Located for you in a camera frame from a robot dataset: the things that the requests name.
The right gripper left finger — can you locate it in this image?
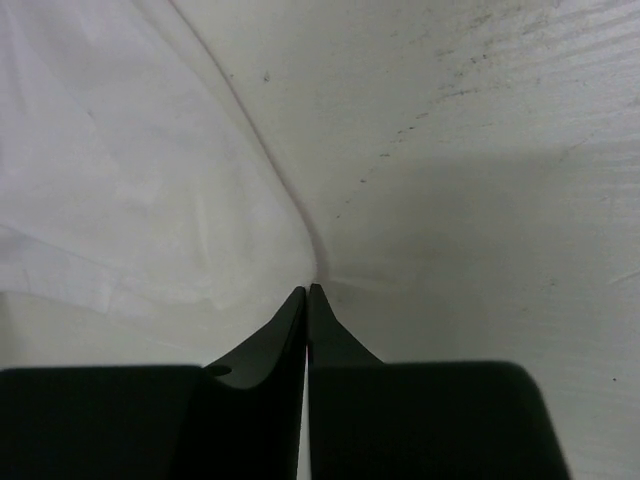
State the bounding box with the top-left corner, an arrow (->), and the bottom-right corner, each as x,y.
1,287 -> 306,479

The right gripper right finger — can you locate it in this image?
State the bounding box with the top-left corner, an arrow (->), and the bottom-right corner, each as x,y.
307,284 -> 570,479

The white tank top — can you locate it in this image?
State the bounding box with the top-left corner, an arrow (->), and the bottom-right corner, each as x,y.
1,1 -> 317,315

